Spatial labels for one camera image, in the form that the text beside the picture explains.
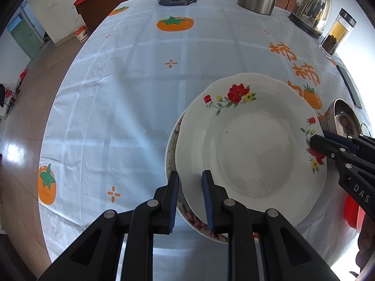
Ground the brown wooden cabinet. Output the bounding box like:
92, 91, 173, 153
73, 0, 305, 31

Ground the red plastic cup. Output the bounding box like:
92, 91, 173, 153
343, 196, 367, 232

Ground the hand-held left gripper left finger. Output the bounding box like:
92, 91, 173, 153
38, 170, 180, 281

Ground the green door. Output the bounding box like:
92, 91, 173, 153
7, 13, 44, 59

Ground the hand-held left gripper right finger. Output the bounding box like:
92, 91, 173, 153
202, 170, 340, 281

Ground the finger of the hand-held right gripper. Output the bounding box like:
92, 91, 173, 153
324, 131, 375, 160
310, 134, 356, 167

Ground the person's right hand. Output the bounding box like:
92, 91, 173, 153
357, 214, 375, 276

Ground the stainless steel electric kettle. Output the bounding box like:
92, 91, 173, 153
288, 0, 332, 39

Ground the white plate with red flowers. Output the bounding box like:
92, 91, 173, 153
175, 73, 328, 233

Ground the glass tea bottle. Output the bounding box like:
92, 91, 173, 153
319, 8, 357, 56

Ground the white plate pink floral rim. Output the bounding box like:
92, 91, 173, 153
165, 111, 229, 244

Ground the black smartphone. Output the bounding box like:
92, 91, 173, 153
336, 64, 362, 109

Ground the stainless steel bowl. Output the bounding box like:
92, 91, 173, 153
322, 98, 367, 138

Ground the white plastic bucket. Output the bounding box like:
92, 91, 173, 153
74, 26, 89, 42

